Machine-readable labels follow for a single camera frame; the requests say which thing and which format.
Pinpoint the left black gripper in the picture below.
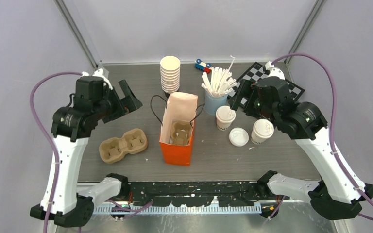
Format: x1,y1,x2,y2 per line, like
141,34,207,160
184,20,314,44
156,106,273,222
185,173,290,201
94,79,142,122

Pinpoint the white plastic cup lid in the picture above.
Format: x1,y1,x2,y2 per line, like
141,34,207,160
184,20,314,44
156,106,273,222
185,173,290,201
216,106,236,122

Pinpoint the white paper coffee cup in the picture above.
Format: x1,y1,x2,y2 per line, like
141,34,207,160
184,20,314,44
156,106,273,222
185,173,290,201
216,119,232,131
251,130,272,144

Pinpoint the stack of white lids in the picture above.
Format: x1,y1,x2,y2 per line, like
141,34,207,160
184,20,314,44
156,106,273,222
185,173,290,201
229,127,249,147

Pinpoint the orange paper bag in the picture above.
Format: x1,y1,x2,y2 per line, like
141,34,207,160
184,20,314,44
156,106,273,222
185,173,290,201
150,92,204,166

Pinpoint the stack of paper cups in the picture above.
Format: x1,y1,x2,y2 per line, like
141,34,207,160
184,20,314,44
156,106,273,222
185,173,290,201
160,55,181,98

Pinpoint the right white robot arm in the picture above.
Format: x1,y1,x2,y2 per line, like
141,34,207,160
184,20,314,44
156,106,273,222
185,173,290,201
229,77,373,220

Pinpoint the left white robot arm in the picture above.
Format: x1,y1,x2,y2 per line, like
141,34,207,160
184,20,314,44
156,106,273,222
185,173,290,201
30,74,142,228

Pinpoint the black white checkerboard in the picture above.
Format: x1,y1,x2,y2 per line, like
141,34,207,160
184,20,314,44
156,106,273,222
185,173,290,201
227,62,305,100

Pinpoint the bundle of white straws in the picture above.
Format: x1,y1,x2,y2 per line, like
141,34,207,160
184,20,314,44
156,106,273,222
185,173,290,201
201,56,237,98

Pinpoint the blue straw holder cup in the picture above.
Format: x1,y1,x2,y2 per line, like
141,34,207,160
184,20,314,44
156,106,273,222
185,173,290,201
203,92,228,116

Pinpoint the brown cardboard cup carrier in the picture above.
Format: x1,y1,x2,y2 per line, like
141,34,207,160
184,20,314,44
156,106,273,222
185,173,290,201
99,128,148,164

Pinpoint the red blue toy car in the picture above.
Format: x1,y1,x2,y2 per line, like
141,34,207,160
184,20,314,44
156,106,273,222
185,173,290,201
194,59,213,74

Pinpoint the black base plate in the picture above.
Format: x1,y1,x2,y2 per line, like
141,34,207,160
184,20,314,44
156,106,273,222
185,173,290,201
98,181,290,208

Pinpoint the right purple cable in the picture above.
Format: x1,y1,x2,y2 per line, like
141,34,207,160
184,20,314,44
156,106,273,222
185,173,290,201
265,53,373,224

